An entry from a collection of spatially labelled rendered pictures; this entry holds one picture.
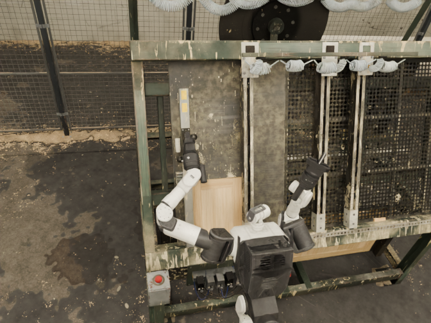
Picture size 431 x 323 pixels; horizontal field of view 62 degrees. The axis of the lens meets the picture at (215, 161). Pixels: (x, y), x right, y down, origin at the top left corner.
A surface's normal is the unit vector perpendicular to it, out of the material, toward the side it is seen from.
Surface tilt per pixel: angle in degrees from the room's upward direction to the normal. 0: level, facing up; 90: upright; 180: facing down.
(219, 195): 59
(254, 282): 82
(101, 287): 0
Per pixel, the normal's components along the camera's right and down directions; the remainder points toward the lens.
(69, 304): 0.10, -0.75
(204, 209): 0.23, 0.19
